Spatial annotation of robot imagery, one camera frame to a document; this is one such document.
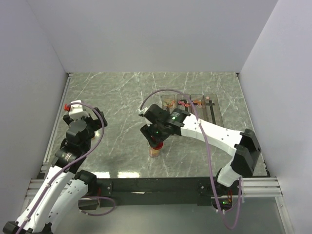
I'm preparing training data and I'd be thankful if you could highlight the red jar lid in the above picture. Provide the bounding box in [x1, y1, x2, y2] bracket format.
[151, 142, 163, 150]

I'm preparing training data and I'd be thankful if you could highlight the clear candy drawer box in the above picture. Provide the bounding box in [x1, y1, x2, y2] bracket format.
[161, 93, 224, 127]

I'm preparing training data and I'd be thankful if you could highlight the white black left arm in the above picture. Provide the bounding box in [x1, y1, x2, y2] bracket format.
[2, 101, 107, 234]

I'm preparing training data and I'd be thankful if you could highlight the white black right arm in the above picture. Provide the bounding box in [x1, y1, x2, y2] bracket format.
[139, 104, 261, 195]

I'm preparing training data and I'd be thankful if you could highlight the black base beam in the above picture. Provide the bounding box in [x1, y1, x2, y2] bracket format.
[95, 177, 244, 208]

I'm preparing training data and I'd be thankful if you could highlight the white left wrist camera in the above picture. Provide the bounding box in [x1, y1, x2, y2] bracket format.
[64, 100, 89, 120]

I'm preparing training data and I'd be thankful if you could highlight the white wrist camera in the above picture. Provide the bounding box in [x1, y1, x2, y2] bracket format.
[138, 108, 147, 117]
[64, 100, 89, 120]

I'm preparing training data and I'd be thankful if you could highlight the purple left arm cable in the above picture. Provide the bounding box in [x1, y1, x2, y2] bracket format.
[17, 102, 117, 234]

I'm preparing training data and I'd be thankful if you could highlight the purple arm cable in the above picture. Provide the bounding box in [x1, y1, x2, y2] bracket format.
[139, 89, 243, 230]
[17, 102, 117, 234]

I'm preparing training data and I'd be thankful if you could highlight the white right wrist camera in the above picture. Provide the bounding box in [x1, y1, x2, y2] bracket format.
[138, 108, 147, 117]

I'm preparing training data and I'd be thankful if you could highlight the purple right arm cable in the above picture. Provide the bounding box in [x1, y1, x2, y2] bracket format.
[139, 89, 243, 230]

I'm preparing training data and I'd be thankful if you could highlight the aluminium frame rail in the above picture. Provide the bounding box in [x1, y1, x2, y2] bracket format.
[24, 73, 73, 201]

